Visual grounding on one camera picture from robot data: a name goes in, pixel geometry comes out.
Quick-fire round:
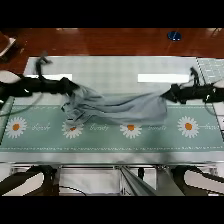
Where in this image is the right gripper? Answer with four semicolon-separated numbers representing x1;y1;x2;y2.
161;83;184;105

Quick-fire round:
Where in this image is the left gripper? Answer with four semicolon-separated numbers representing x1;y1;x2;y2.
59;76;81;97

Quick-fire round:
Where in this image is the light blue shirt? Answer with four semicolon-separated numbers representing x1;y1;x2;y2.
60;83;170;127

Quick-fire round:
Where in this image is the black cable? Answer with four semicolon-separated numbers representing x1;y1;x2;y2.
58;185;88;197
0;93;44;118

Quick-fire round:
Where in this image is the silver frame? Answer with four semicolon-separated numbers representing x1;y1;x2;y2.
0;161;224;197

